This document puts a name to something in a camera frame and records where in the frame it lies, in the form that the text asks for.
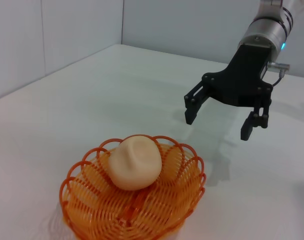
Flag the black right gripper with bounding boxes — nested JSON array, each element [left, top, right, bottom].
[[183, 43, 274, 142]]

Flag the beige steamed bun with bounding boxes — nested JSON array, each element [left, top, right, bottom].
[[107, 134, 163, 192]]

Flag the orange woven plastic basket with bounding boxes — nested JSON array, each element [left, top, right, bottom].
[[59, 134, 208, 240]]

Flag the grey right gripper cable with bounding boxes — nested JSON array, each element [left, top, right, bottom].
[[265, 60, 292, 88]]

